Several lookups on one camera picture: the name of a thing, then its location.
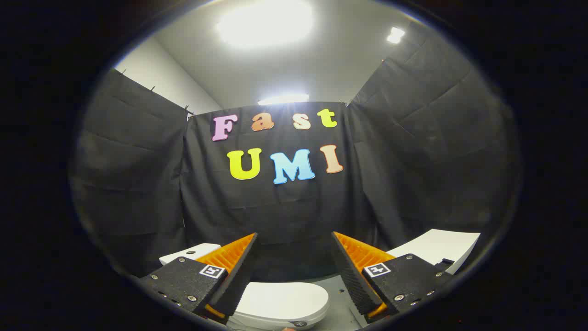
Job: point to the small square ceiling light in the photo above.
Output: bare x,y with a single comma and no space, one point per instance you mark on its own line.
395,35

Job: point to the white toilet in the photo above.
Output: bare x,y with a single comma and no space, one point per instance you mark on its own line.
190,253

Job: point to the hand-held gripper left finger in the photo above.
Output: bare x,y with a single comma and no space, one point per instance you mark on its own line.
236,276

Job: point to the black backdrop cloth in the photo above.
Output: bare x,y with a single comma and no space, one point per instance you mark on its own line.
285,211

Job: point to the white toilet lid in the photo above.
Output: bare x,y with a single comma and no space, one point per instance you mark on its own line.
285,299

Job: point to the long strip ceiling light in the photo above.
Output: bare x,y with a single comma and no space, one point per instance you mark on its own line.
282,99

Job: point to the white cabinet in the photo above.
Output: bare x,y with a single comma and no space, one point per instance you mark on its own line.
441,246

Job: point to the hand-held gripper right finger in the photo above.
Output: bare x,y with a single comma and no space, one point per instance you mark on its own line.
351,276

